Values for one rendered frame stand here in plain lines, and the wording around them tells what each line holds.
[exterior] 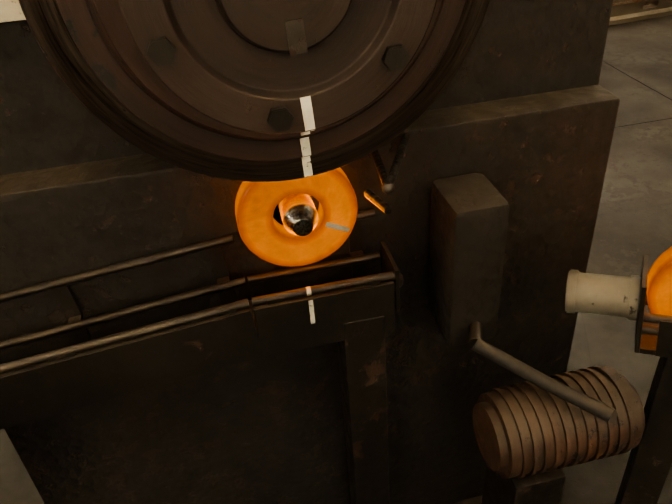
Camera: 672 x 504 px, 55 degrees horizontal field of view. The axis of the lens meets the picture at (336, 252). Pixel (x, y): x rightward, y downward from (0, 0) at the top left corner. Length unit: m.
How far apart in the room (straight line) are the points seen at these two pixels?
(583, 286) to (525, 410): 0.19
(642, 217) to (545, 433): 1.58
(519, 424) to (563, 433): 0.06
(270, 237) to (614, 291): 0.45
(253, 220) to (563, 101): 0.47
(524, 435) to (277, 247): 0.42
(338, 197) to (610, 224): 1.67
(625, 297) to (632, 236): 1.43
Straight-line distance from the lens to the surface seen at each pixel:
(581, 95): 1.01
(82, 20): 0.67
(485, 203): 0.86
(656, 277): 0.90
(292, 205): 0.78
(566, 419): 0.98
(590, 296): 0.92
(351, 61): 0.64
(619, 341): 1.91
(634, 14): 4.62
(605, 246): 2.27
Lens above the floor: 1.24
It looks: 35 degrees down
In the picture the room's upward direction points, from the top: 4 degrees counter-clockwise
